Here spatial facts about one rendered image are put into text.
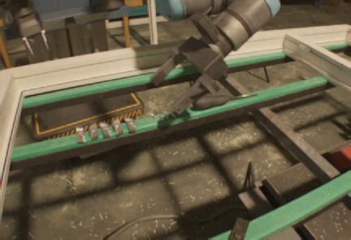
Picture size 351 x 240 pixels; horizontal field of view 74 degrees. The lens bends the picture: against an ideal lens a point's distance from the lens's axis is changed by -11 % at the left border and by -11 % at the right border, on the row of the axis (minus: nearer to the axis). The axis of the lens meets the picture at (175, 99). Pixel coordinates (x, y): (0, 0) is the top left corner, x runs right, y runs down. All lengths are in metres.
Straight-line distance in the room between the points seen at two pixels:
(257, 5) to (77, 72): 0.55
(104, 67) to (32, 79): 0.23
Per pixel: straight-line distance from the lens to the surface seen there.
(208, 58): 0.56
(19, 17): 0.92
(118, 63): 0.84
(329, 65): 0.97
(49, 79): 0.85
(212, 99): 0.66
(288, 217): 0.49
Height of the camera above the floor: 1.26
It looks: 34 degrees down
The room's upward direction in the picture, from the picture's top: straight up
